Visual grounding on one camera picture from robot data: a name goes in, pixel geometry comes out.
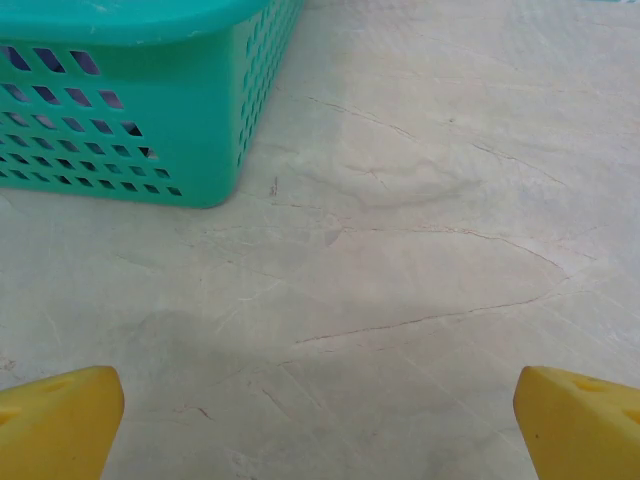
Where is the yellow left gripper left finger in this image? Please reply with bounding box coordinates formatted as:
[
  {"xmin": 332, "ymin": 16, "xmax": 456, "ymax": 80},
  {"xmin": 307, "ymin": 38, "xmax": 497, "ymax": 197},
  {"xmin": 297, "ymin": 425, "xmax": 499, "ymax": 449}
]
[{"xmin": 0, "ymin": 365, "xmax": 125, "ymax": 480}]

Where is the teal plastic basket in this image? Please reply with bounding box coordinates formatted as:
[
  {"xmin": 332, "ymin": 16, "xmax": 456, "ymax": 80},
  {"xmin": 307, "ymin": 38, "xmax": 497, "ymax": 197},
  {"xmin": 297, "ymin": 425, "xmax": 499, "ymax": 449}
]
[{"xmin": 0, "ymin": 0, "xmax": 307, "ymax": 210}]

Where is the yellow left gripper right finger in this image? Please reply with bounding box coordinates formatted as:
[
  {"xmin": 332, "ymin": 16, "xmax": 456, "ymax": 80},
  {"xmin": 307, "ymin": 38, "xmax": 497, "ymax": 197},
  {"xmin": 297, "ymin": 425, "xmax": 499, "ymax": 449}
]
[{"xmin": 513, "ymin": 365, "xmax": 640, "ymax": 480}]

